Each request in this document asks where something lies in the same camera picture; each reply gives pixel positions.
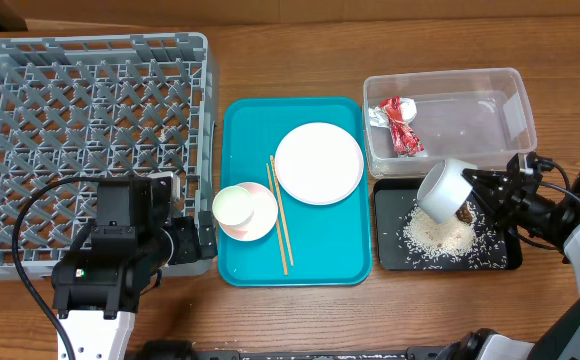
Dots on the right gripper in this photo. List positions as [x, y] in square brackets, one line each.
[506, 196]

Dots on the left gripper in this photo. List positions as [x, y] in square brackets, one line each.
[190, 241]

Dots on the brown food scrap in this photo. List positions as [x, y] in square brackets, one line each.
[463, 214]

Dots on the grey bowl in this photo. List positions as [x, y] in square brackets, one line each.
[444, 189]

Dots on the white paper cup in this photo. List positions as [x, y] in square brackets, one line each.
[233, 206]

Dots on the white rice pile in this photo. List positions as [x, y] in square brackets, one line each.
[440, 237]

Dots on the pink shallow bowl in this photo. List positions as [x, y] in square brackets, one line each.
[263, 218]

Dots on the red foil snack wrapper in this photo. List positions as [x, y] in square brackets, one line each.
[400, 113]

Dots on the wooden chopstick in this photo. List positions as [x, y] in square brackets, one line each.
[277, 223]
[282, 211]

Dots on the white tissue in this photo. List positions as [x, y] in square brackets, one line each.
[379, 118]

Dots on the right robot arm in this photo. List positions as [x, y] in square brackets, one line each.
[561, 229]

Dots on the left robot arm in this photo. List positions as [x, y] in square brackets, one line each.
[118, 256]

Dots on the clear plastic waste bin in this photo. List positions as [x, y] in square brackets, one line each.
[481, 116]

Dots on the black plastic tray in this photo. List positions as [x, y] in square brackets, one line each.
[394, 207]

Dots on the teal plastic serving tray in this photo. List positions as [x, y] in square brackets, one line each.
[320, 245]

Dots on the white round plate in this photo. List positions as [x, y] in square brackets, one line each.
[319, 163]

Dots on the grey plastic dish rack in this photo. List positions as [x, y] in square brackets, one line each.
[76, 108]

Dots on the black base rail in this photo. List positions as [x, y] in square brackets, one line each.
[184, 350]

